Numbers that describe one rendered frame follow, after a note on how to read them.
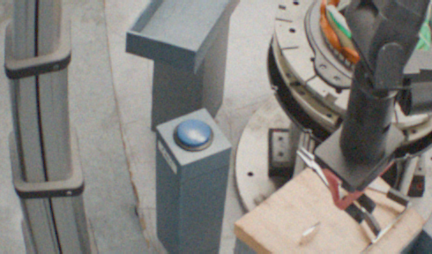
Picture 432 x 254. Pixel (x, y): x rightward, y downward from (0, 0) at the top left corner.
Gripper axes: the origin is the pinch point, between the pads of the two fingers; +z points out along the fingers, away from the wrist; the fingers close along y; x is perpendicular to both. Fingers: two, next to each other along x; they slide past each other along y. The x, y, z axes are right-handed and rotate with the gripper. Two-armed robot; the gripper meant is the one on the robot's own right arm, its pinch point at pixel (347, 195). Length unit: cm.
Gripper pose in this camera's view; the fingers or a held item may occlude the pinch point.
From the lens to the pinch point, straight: 118.0
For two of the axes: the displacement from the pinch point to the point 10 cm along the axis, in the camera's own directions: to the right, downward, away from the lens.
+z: -0.7, 6.5, 7.6
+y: 7.1, -5.0, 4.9
